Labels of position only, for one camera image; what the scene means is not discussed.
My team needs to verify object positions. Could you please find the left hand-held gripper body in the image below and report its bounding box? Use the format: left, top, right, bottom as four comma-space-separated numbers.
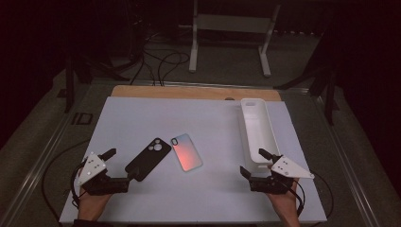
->
77, 151, 131, 196

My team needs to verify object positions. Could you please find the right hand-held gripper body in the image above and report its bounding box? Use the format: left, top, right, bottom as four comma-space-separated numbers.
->
249, 155, 315, 195

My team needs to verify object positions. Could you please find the black phone case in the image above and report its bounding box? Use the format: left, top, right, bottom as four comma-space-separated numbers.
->
125, 137, 172, 183

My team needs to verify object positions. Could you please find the white plastic bin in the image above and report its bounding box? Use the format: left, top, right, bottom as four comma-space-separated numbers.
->
238, 97, 282, 174

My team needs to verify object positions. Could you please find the gradient translucent phone case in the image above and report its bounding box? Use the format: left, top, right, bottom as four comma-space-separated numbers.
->
170, 132, 203, 173

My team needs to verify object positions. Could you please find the person's left hand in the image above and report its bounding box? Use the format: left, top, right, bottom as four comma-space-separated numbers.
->
77, 188, 113, 221

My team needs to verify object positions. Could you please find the person's right hand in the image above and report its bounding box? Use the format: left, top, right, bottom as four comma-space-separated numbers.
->
266, 179, 301, 227

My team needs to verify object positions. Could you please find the white board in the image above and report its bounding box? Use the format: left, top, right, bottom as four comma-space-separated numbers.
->
59, 96, 328, 225

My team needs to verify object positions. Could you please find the black stand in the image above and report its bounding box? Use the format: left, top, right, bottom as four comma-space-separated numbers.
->
64, 53, 131, 114
273, 62, 340, 126

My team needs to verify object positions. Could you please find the white metal stand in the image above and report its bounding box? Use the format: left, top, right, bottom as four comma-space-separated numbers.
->
188, 0, 282, 79

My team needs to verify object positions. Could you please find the left hand-held gripper cable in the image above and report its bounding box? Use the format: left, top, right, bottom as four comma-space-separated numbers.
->
70, 160, 88, 209

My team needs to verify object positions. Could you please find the hand-held gripper cable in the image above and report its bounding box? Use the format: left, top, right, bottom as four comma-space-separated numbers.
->
277, 178, 306, 218
70, 160, 88, 209

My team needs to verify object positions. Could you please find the right hand-held gripper cable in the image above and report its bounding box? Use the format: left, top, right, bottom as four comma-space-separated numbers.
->
277, 178, 306, 218

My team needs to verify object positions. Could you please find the thin black cable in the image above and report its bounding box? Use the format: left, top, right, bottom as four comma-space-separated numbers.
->
42, 140, 91, 221
310, 171, 335, 219

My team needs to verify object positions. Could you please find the metal floor rail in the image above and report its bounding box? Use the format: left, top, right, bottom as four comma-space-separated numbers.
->
0, 83, 96, 227
310, 91, 379, 227

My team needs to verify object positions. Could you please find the black floor cable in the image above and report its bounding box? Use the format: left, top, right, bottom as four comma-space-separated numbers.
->
130, 31, 159, 86
156, 50, 191, 87

